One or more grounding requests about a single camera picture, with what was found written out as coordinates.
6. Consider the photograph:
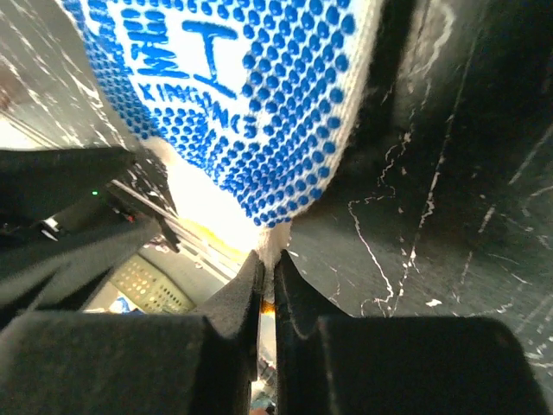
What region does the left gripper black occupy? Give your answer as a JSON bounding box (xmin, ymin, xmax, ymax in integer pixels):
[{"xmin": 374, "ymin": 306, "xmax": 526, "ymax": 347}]
[{"xmin": 1, "ymin": 147, "xmax": 178, "ymax": 311}]

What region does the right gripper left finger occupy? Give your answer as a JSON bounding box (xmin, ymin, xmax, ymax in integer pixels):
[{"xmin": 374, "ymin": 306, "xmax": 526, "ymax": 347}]
[{"xmin": 1, "ymin": 253, "xmax": 264, "ymax": 414}]

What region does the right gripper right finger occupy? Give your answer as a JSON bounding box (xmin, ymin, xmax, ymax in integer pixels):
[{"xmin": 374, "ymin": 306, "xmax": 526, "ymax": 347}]
[{"xmin": 274, "ymin": 253, "xmax": 549, "ymax": 414}]

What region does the blue dotted glove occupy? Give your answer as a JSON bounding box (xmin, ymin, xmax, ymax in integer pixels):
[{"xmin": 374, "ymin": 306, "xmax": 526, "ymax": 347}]
[{"xmin": 60, "ymin": 1, "xmax": 384, "ymax": 303}]

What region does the white perforated storage basket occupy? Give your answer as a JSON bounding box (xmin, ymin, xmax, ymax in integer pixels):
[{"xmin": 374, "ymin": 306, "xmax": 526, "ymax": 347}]
[{"xmin": 84, "ymin": 254, "xmax": 195, "ymax": 315}]

